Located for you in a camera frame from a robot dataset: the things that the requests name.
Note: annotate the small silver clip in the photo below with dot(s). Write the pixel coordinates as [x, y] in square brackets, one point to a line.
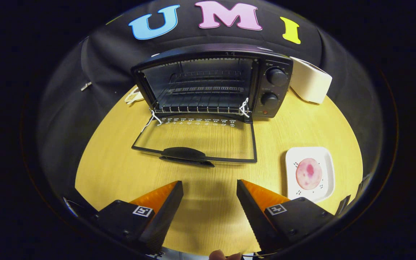
[86, 86]

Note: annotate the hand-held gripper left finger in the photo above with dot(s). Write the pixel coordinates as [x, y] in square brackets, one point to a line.
[161, 220]

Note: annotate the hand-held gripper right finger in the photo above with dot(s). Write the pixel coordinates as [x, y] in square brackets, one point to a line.
[256, 220]

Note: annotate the black toaster oven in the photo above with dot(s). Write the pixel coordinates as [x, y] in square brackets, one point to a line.
[282, 90]

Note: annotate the white square plate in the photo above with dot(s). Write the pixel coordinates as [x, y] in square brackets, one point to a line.
[327, 173]

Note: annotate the white bread toaster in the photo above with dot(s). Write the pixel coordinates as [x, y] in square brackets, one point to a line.
[311, 81]

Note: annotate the round pink meat slice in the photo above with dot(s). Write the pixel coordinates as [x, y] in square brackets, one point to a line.
[309, 173]

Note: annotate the small dish of snacks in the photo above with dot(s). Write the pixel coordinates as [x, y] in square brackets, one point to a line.
[134, 96]

